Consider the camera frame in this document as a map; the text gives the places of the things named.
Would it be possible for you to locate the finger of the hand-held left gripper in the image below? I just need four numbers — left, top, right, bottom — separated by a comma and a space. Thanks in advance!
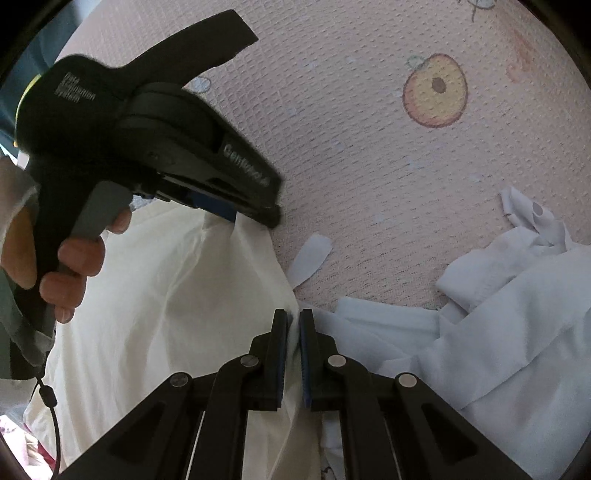
139, 173, 283, 228

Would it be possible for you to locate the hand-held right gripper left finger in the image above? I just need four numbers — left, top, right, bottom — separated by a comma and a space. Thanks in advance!
55, 309, 290, 480

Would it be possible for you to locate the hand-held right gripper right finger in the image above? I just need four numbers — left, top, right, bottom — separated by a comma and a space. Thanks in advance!
299, 308, 534, 480

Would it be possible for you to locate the cream shirt with pink sleeves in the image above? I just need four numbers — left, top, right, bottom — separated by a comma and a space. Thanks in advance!
23, 203, 324, 480

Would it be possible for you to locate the person's left hand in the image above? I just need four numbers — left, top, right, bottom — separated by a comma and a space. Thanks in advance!
0, 203, 132, 324

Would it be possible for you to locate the sofa with pink cat-print cover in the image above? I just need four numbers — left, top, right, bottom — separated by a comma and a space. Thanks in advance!
46, 0, 591, 315

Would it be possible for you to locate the white garment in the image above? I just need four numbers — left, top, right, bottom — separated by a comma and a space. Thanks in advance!
286, 187, 591, 480

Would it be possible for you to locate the black cable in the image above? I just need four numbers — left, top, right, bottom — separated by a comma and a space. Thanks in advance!
34, 364, 63, 474

